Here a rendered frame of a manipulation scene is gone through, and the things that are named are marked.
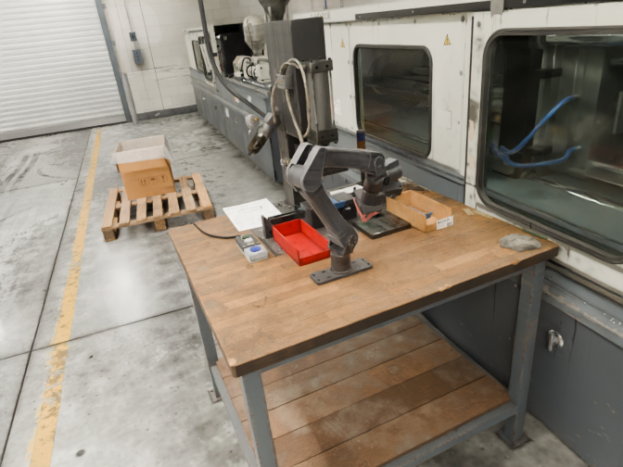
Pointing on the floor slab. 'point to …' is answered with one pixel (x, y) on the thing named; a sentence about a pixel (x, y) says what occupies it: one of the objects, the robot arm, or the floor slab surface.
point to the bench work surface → (359, 343)
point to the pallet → (154, 207)
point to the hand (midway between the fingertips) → (362, 216)
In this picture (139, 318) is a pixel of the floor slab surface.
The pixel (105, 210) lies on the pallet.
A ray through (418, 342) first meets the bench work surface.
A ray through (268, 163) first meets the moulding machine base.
